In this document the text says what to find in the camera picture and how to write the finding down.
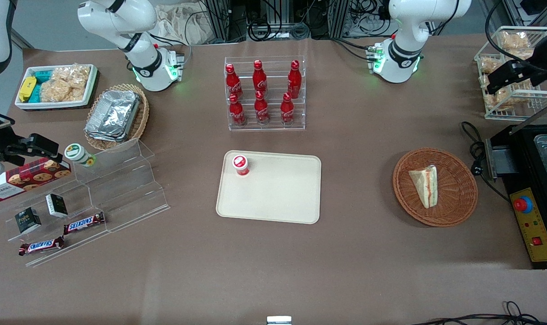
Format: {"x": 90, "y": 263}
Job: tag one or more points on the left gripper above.
{"x": 540, "y": 58}

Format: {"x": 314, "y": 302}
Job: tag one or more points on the triangular sandwich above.
{"x": 426, "y": 186}

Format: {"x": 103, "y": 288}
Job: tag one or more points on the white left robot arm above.
{"x": 402, "y": 58}

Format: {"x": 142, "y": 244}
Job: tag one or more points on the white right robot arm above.
{"x": 148, "y": 67}

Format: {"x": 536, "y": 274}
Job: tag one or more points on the white rectangular snack tray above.
{"x": 90, "y": 92}

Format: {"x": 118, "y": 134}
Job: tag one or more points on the light oval wicker basket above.
{"x": 142, "y": 113}

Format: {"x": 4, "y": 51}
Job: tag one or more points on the brown round wicker basket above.
{"x": 456, "y": 198}

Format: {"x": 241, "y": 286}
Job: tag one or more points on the beige plastic serving tray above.
{"x": 282, "y": 192}

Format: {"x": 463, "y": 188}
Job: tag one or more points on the bagged cracker snack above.
{"x": 490, "y": 65}
{"x": 499, "y": 99}
{"x": 516, "y": 43}

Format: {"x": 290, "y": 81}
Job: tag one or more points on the red tartan cookie box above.
{"x": 27, "y": 177}

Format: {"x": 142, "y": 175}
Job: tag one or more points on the green lid yogurt cup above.
{"x": 78, "y": 154}

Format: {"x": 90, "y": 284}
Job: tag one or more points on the yellow snack packet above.
{"x": 27, "y": 88}

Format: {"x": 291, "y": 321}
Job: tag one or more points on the small black and white carton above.
{"x": 57, "y": 205}

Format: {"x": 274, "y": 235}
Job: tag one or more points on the teal snack packet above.
{"x": 41, "y": 79}

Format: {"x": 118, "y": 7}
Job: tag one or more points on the clear bag of rice crackers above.
{"x": 66, "y": 83}

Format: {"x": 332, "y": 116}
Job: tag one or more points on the black sealing machine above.
{"x": 521, "y": 153}

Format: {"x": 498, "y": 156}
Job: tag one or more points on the stacked aluminium foil containers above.
{"x": 113, "y": 115}

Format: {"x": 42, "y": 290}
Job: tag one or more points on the snickers chocolate bar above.
{"x": 84, "y": 223}
{"x": 41, "y": 246}

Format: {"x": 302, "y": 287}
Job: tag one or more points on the clear acrylic stepped stand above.
{"x": 120, "y": 194}

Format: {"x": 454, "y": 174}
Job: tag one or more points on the red emergency stop button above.
{"x": 522, "y": 204}

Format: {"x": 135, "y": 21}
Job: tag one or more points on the beige crumpled cloth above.
{"x": 183, "y": 25}

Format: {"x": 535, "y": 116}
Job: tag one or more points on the red cola bottle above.
{"x": 259, "y": 79}
{"x": 294, "y": 81}
{"x": 261, "y": 110}
{"x": 233, "y": 83}
{"x": 287, "y": 112}
{"x": 237, "y": 113}

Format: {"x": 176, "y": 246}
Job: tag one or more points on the red lid yogurt cup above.
{"x": 240, "y": 165}

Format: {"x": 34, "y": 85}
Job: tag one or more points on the clear acrylic bottle rack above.
{"x": 273, "y": 127}

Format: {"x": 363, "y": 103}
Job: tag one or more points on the small white block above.
{"x": 279, "y": 320}

